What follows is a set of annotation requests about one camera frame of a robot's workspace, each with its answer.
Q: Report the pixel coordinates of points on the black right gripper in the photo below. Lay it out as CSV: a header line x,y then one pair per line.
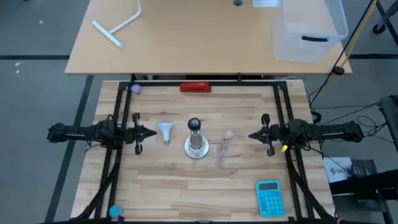
x,y
276,133

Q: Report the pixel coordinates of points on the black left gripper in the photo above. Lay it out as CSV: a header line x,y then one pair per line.
x,y
132,134

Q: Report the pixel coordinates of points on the white flood lightbulb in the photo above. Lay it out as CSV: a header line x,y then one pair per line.
x,y
165,129

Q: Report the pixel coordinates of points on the silver table lamp base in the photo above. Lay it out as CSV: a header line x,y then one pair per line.
x,y
196,146

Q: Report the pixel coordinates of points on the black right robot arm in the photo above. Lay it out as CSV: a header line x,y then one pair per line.
x,y
326,132

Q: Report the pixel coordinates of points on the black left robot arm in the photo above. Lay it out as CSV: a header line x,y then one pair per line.
x,y
81,133

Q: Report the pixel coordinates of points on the purple tape roll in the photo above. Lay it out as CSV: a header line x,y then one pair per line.
x,y
136,89

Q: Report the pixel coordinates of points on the blue calculator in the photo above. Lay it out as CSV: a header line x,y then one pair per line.
x,y
270,199

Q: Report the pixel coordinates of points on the red stapler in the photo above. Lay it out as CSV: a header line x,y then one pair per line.
x,y
196,87

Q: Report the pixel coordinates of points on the white printed box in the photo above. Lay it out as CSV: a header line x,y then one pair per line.
x,y
337,169

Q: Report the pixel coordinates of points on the light wooden desk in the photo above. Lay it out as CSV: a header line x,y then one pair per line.
x,y
192,40

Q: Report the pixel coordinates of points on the black electronic device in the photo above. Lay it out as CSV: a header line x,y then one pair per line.
x,y
363,168

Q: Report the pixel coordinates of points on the clear plastic storage bin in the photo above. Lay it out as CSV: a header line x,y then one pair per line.
x,y
311,31

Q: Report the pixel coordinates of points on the black stand bar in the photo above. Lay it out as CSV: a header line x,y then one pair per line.
x,y
367,185

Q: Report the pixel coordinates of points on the dark grey case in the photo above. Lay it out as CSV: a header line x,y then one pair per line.
x,y
391,121

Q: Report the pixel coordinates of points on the white paper label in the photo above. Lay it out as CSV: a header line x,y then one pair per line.
x,y
264,3

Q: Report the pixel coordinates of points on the grey desk grommet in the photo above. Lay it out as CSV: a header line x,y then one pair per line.
x,y
237,2

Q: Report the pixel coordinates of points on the grey chair leg with caster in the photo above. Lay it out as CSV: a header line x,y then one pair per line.
x,y
379,28

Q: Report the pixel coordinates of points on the black aluminium table frame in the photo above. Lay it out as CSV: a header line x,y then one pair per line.
x,y
202,83

